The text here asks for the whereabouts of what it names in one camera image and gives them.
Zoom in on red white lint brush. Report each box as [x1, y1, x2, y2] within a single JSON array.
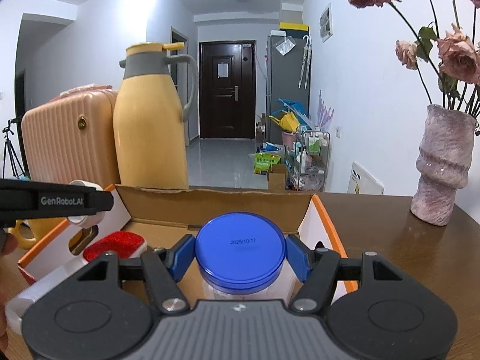
[[4, 231, 149, 337]]

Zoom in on clear jar blue lid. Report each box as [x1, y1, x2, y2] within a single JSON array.
[[195, 212, 296, 302]]

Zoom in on white tape roll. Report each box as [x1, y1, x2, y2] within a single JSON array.
[[67, 180, 112, 228]]

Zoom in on person's hand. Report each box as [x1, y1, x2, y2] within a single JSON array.
[[1, 232, 32, 359]]

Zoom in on yellow ceramic mug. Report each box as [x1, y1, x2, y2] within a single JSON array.
[[8, 218, 62, 250]]

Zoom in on black tripod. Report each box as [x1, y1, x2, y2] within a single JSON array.
[[1, 117, 26, 179]]

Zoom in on red cardboard pumpkin box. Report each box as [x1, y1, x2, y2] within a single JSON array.
[[18, 184, 347, 305]]

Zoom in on pink ribbed small suitcase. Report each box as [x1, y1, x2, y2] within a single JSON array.
[[21, 85, 120, 188]]

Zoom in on small cardboard box floor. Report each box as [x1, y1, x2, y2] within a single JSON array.
[[267, 163, 288, 192]]

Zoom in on yellow thermos jug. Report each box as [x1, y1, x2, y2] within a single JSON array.
[[113, 42, 199, 190]]

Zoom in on yellow watering can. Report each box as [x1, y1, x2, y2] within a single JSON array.
[[268, 111, 300, 133]]

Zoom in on pink textured vase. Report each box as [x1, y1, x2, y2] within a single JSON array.
[[410, 105, 476, 227]]

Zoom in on grey refrigerator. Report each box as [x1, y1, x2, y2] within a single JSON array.
[[265, 34, 313, 146]]

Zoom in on dark brown door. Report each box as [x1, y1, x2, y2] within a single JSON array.
[[199, 41, 256, 139]]

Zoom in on dried pink roses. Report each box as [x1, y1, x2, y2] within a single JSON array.
[[347, 0, 479, 119]]

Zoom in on white board against wall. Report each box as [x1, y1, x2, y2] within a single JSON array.
[[347, 161, 384, 195]]

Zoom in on wire storage cart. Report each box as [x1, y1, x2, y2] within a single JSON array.
[[287, 127, 331, 192]]

